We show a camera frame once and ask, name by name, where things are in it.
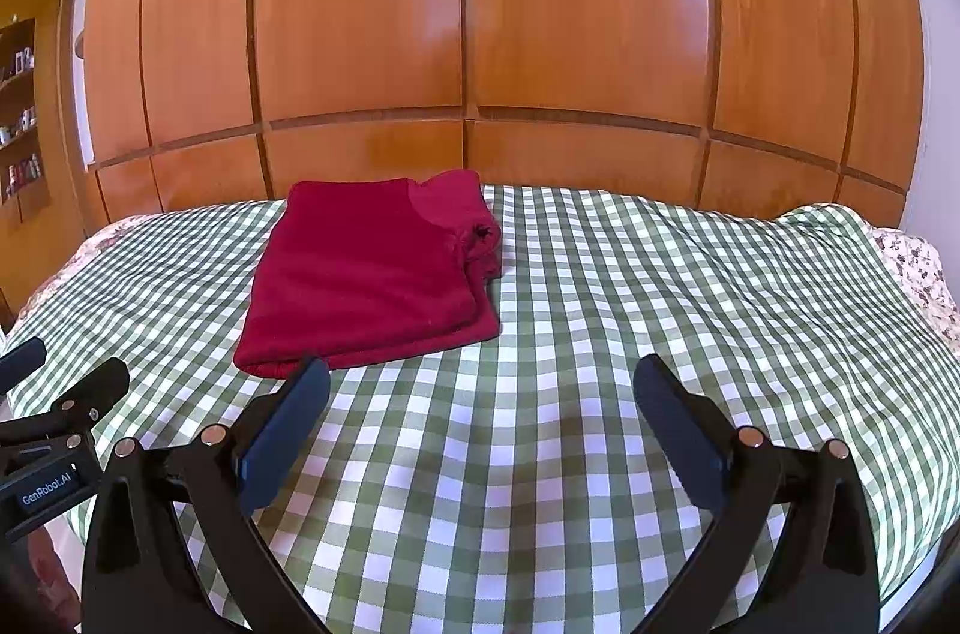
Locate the row of small bottles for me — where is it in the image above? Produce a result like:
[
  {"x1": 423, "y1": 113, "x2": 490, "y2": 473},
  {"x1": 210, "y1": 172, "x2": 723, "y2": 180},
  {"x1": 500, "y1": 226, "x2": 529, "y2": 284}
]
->
[
  {"x1": 4, "y1": 152, "x2": 43, "y2": 187},
  {"x1": 0, "y1": 46, "x2": 37, "y2": 82},
  {"x1": 0, "y1": 107, "x2": 38, "y2": 149}
]

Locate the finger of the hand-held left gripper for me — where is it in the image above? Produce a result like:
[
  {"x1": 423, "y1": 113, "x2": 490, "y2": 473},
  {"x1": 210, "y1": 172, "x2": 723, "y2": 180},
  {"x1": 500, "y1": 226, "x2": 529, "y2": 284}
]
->
[
  {"x1": 0, "y1": 356, "x2": 131, "y2": 455},
  {"x1": 0, "y1": 338, "x2": 48, "y2": 393}
]

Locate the red sweater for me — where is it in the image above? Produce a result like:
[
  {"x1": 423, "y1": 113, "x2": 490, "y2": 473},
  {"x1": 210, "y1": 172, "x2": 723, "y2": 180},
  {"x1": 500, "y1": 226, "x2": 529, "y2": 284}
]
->
[{"x1": 234, "y1": 169, "x2": 502, "y2": 378}]

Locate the wooden wardrobe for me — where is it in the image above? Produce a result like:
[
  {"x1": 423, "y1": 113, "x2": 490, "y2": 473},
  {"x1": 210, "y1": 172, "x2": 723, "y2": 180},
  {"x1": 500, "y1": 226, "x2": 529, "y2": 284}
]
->
[{"x1": 75, "y1": 0, "x2": 927, "y2": 230}]

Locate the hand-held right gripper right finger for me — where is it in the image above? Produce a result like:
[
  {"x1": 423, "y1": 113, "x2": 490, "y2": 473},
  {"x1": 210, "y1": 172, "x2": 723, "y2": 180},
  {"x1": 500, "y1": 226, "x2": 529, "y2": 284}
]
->
[{"x1": 632, "y1": 353, "x2": 880, "y2": 634}]

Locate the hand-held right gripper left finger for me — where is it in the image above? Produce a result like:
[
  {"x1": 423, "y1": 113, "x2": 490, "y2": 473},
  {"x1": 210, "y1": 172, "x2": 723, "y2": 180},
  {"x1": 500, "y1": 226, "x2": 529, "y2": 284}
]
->
[{"x1": 81, "y1": 356, "x2": 332, "y2": 634}]

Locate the wooden bookshelf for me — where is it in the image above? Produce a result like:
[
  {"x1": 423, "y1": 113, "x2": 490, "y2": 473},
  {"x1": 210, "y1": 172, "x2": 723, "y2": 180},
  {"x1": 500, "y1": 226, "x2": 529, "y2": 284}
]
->
[{"x1": 0, "y1": 0, "x2": 89, "y2": 324}]

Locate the green checked blanket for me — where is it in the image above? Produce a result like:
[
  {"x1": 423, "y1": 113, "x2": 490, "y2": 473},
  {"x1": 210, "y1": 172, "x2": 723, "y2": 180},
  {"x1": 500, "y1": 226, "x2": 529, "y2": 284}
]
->
[{"x1": 4, "y1": 184, "x2": 960, "y2": 634}]

